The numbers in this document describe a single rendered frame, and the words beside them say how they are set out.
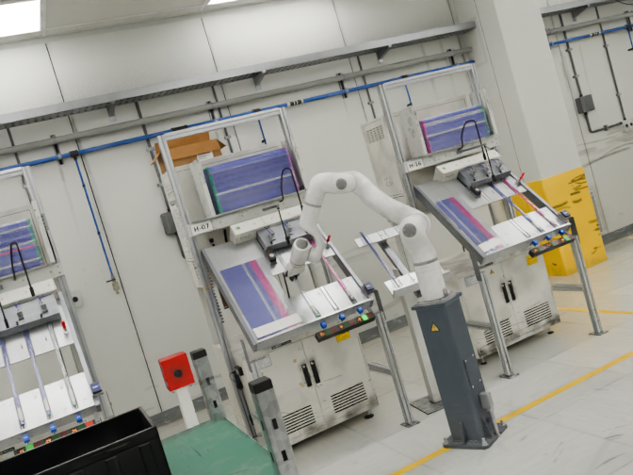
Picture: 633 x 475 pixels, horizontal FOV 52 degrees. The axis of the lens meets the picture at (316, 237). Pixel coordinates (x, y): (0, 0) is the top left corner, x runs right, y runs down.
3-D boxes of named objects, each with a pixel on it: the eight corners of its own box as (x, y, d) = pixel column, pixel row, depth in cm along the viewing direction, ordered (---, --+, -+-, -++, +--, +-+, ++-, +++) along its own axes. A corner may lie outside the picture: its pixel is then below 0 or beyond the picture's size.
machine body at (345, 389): (382, 415, 380) (352, 314, 376) (274, 465, 353) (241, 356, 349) (335, 396, 440) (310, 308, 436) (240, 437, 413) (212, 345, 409)
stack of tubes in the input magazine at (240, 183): (300, 190, 383) (287, 146, 381) (219, 213, 363) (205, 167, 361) (293, 192, 394) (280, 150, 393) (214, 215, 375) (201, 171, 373)
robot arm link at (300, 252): (309, 253, 341) (292, 250, 341) (313, 239, 330) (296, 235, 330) (305, 267, 336) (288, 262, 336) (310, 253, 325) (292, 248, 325)
